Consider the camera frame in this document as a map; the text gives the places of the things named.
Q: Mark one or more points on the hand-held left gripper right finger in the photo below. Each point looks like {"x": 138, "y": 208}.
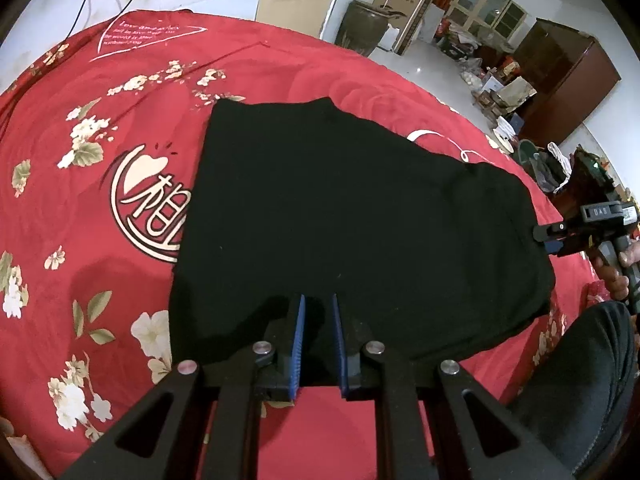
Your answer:
{"x": 340, "y": 350}

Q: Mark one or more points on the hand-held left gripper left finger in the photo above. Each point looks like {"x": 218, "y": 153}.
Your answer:
{"x": 297, "y": 350}

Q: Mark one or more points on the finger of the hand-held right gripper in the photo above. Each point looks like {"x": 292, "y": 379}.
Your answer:
{"x": 547, "y": 231}
{"x": 557, "y": 249}

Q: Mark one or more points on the black pants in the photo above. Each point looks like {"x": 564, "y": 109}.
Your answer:
{"x": 350, "y": 210}

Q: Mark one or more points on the person's right hand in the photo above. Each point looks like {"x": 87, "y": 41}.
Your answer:
{"x": 612, "y": 280}

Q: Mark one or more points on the green basin with clothes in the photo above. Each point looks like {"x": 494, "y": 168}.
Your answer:
{"x": 542, "y": 165}

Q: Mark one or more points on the white floral basin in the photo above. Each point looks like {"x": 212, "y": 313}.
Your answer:
{"x": 504, "y": 135}

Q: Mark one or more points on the dark wooden wardrobe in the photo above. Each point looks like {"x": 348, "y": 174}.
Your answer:
{"x": 565, "y": 80}

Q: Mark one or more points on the person's leg in dark jeans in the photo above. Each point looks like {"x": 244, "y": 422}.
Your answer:
{"x": 585, "y": 385}

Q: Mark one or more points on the pile of household clutter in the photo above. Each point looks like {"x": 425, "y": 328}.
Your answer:
{"x": 490, "y": 75}

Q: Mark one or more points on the wooden framed window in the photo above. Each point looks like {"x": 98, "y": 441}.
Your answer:
{"x": 485, "y": 5}

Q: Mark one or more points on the white plastic container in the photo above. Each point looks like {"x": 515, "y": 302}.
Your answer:
{"x": 391, "y": 39}

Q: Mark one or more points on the brown ceramic jar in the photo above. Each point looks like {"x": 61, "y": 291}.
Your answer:
{"x": 360, "y": 30}

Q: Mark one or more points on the red floral bedsheet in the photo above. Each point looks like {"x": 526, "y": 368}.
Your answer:
{"x": 275, "y": 70}

